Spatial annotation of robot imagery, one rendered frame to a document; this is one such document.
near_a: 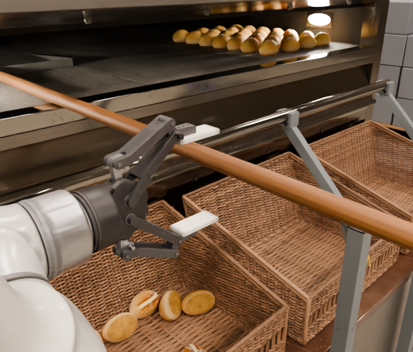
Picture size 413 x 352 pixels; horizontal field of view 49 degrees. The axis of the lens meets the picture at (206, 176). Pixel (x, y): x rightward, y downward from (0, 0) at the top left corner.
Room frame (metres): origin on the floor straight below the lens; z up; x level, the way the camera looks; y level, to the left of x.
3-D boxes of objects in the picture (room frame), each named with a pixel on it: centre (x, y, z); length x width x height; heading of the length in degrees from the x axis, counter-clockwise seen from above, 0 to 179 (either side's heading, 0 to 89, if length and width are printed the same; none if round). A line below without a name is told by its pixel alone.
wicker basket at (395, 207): (1.67, -0.73, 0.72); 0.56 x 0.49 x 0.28; 133
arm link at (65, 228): (0.44, 0.17, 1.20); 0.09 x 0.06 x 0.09; 43
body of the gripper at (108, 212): (0.49, 0.11, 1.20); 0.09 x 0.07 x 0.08; 133
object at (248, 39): (2.16, -0.20, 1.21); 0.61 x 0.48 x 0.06; 43
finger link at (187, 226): (0.58, 0.02, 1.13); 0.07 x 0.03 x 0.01; 133
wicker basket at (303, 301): (1.26, -0.28, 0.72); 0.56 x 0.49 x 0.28; 135
